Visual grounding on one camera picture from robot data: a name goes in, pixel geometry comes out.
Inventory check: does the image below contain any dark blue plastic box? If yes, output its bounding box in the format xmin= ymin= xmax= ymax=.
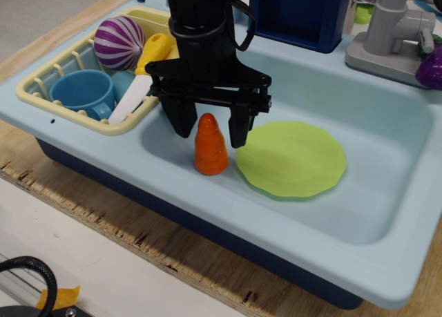
xmin=134 ymin=0 xmax=353 ymax=54

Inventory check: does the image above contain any blue plastic cup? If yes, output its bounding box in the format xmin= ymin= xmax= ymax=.
xmin=49 ymin=70 xmax=115 ymax=120

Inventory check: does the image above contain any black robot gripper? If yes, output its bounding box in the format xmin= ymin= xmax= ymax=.
xmin=146 ymin=0 xmax=271 ymax=148

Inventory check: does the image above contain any wooden board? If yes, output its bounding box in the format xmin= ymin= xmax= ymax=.
xmin=1 ymin=0 xmax=441 ymax=316

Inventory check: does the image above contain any orange toy carrot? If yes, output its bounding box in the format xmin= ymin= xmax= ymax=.
xmin=194 ymin=113 xmax=229 ymax=175

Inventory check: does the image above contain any purple toy eggplant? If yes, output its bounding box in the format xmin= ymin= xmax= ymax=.
xmin=415 ymin=34 xmax=441 ymax=91

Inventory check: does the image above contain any black braided cable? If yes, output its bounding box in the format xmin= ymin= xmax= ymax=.
xmin=0 ymin=255 xmax=58 ymax=317

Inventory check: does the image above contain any lime green plastic plate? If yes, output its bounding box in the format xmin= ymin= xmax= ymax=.
xmin=236 ymin=121 xmax=347 ymax=198

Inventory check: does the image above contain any small blue plastic bowl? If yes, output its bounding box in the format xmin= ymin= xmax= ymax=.
xmin=111 ymin=71 xmax=152 ymax=104

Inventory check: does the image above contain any purple white striped ball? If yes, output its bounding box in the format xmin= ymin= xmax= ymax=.
xmin=93 ymin=16 xmax=146 ymax=71

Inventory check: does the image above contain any yellow handled white toy knife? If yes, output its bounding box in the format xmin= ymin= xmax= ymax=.
xmin=108 ymin=33 xmax=179 ymax=124

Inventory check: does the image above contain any grey toy faucet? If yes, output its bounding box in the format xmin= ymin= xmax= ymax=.
xmin=345 ymin=0 xmax=436 ymax=88

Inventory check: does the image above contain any green plastic cup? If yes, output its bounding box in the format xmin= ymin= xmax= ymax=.
xmin=354 ymin=3 xmax=374 ymax=25

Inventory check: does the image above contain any yellow tape piece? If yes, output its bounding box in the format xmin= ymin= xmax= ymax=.
xmin=35 ymin=286 xmax=81 ymax=310

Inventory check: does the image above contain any cream yellow dish rack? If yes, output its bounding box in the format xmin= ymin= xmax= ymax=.
xmin=15 ymin=6 xmax=180 ymax=136

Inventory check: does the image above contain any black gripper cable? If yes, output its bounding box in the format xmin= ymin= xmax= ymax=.
xmin=230 ymin=0 xmax=258 ymax=52

